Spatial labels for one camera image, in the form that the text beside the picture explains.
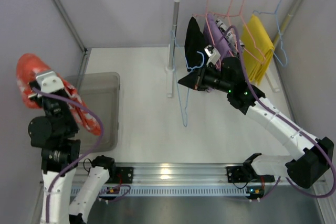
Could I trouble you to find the orange white patterned trousers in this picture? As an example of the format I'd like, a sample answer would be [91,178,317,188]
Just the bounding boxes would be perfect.
[16,53,101,136]

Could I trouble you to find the light blue wire hanger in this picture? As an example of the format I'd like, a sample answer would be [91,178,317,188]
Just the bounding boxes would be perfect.
[170,31,206,127]

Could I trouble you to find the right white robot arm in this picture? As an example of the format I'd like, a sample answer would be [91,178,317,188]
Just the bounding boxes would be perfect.
[178,57,334,189]

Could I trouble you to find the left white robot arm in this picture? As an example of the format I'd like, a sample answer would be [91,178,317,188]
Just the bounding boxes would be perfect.
[28,81,116,223]

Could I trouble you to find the pink hanger with patterned trousers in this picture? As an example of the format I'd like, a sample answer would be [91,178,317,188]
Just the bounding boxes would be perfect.
[214,0,236,57]

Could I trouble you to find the black white patterned trousers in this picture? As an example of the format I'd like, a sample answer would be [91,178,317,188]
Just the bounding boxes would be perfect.
[215,18,239,58]

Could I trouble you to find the purple trousers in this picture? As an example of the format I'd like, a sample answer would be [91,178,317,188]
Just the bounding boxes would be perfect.
[203,13,231,70]

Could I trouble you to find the pink hanger with yellow trousers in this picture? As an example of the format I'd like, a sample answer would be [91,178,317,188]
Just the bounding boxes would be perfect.
[239,0,266,64]

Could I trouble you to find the yellow trousers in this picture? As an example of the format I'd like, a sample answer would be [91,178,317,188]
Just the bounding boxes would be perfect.
[240,15,275,85]

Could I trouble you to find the empty light blue hanger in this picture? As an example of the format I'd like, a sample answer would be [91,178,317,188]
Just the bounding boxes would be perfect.
[253,0,288,67]

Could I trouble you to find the translucent grey plastic bin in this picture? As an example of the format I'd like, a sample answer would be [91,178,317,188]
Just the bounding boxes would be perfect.
[65,72,120,153]

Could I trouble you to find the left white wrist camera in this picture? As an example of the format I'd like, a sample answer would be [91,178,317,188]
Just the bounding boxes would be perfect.
[35,70,65,93]

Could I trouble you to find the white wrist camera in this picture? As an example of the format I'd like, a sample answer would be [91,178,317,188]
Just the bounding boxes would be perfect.
[204,45,221,66]
[35,70,65,93]

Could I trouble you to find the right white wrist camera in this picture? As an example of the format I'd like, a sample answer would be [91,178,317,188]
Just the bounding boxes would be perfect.
[204,45,221,66]

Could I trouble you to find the aluminium mounting rail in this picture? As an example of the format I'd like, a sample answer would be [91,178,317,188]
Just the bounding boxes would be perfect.
[39,162,326,186]

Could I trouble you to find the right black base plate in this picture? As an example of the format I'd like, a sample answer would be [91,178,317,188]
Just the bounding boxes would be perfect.
[226,165,275,183]

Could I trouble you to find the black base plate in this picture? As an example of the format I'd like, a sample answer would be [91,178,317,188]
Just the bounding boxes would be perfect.
[107,166,134,184]
[226,165,275,183]

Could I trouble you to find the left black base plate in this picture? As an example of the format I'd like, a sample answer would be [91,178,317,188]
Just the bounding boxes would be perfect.
[107,166,134,184]

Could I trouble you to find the slotted grey cable duct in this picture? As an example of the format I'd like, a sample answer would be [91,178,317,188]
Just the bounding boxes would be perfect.
[49,185,253,197]

